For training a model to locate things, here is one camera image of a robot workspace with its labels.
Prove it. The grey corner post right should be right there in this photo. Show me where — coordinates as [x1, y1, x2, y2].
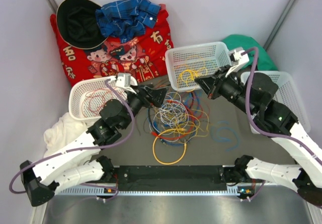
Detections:
[263, 0, 298, 51]

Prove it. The white rectangular basket, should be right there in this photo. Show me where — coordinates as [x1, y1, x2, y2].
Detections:
[165, 42, 231, 92]
[255, 71, 311, 133]

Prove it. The thick amber yellow cable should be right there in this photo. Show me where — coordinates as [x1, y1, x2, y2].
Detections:
[152, 128, 187, 165]

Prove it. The white cloth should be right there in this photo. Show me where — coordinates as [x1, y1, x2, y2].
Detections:
[44, 112, 95, 157]

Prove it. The white rectangular basket, middle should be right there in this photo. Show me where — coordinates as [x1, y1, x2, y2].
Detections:
[165, 42, 231, 92]

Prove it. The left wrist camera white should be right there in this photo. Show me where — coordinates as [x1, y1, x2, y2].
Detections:
[106, 72, 138, 94]

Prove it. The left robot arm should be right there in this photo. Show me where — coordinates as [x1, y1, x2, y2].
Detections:
[19, 85, 168, 207]

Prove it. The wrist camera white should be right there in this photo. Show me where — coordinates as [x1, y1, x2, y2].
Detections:
[225, 47, 250, 77]
[106, 72, 138, 94]

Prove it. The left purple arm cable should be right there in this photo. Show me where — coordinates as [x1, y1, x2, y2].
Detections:
[9, 79, 136, 204]

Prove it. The black hat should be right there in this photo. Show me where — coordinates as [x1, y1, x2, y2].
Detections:
[56, 0, 107, 49]

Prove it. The thick red cable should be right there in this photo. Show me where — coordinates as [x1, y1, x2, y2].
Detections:
[82, 89, 106, 118]

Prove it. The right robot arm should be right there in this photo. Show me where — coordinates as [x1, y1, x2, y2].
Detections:
[195, 65, 321, 207]

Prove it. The light blue loose cable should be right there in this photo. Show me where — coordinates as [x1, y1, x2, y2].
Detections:
[210, 120, 241, 152]

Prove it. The red printed cloth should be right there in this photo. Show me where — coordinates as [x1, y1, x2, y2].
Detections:
[50, 4, 174, 86]

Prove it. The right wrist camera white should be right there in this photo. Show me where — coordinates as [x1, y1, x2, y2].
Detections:
[225, 47, 250, 77]

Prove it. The black cable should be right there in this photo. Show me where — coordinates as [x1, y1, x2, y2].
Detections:
[140, 83, 167, 136]

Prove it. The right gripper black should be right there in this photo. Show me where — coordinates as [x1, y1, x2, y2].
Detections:
[195, 64, 255, 116]

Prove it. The green cloth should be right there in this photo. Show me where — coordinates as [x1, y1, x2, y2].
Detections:
[222, 34, 278, 71]

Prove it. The bright yellow thin cable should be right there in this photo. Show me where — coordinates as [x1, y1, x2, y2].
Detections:
[177, 67, 208, 88]

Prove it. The thin dark red cable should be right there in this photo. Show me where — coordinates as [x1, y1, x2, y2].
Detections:
[186, 90, 209, 116]

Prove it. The blue plaid shirt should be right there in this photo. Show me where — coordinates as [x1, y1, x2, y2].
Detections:
[95, 0, 161, 43]

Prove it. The white oval perforated basket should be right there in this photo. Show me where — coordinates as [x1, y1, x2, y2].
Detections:
[68, 77, 127, 121]

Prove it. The white thin cable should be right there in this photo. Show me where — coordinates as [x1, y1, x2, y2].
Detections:
[158, 100, 188, 126]

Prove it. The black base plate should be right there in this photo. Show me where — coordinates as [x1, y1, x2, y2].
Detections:
[116, 166, 227, 191]

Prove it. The dark blue cable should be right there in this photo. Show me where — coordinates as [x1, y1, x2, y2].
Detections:
[147, 90, 202, 146]

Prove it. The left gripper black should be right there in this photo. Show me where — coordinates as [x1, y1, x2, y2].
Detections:
[120, 84, 169, 130]

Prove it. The white rectangular basket, right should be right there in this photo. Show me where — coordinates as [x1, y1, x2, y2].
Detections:
[255, 71, 311, 133]

